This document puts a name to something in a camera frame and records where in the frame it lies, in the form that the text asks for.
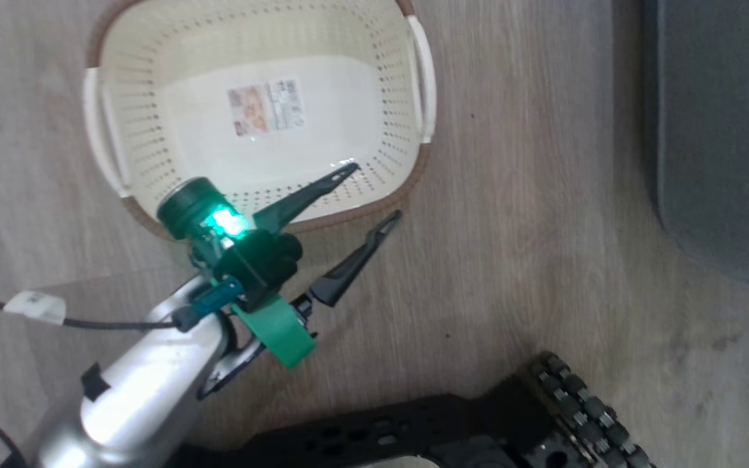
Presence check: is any black left camera cable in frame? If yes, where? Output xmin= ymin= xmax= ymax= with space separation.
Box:
xmin=0 ymin=291 xmax=183 ymax=331

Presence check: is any black roller wheel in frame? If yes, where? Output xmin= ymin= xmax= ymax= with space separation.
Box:
xmin=519 ymin=351 xmax=659 ymax=468

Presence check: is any grey fabric sofa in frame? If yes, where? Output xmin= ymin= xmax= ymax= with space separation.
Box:
xmin=641 ymin=0 xmax=749 ymax=297

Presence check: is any blue left camera connector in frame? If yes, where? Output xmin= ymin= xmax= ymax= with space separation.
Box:
xmin=173 ymin=278 xmax=246 ymax=331

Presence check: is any paper label sticker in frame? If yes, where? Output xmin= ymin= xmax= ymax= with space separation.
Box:
xmin=226 ymin=79 xmax=306 ymax=138

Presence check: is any white cable tag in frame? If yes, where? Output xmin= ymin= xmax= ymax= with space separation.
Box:
xmin=2 ymin=290 xmax=67 ymax=325

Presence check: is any white plastic laundry basket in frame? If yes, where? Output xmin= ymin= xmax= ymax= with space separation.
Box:
xmin=82 ymin=0 xmax=438 ymax=239

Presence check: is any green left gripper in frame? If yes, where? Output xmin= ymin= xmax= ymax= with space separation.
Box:
xmin=156 ymin=162 xmax=404 ymax=369

